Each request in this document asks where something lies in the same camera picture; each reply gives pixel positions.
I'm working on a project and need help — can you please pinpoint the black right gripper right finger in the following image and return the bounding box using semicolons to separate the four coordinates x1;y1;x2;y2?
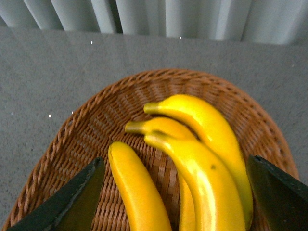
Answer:
246;155;308;231

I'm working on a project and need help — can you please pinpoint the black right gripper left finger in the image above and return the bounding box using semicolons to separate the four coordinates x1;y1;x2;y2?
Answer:
8;157;105;231

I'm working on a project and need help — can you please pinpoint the large front yellow banana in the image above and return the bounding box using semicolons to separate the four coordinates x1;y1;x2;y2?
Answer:
144;132;245;231

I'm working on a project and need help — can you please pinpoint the right brown wicker basket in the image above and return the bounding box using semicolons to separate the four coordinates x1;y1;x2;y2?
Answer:
1;69;299;231

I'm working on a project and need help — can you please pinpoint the white pleated curtain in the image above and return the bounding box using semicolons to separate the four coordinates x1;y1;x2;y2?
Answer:
0;0;308;45

